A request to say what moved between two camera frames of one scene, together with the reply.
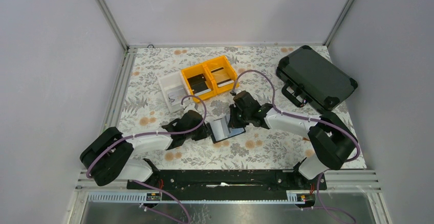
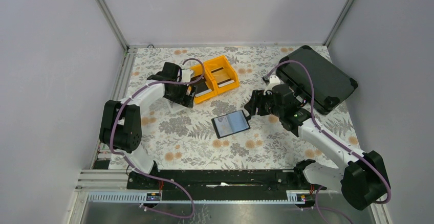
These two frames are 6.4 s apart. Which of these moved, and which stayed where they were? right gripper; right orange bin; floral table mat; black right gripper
Moved: right gripper
Stayed: black right gripper; floral table mat; right orange bin
